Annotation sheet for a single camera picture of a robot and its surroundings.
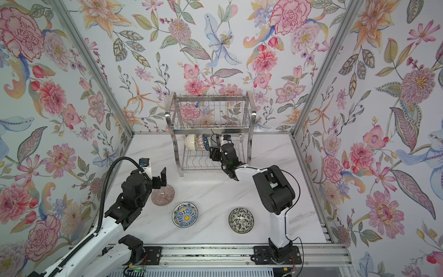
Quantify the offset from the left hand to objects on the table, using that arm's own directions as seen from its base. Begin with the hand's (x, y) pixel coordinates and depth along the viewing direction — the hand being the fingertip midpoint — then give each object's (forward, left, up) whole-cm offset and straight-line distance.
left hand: (158, 168), depth 78 cm
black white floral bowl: (-17, -38, -21) cm, 46 cm away
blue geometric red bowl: (+24, -18, -9) cm, 31 cm away
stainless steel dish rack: (+48, -10, -12) cm, 50 cm away
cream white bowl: (+24, -11, -9) cm, 28 cm away
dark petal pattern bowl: (+24, -25, -10) cm, 36 cm away
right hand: (+19, -24, -8) cm, 32 cm away
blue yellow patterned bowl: (-14, -10, -20) cm, 27 cm away
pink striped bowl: (-5, +2, -19) cm, 20 cm away
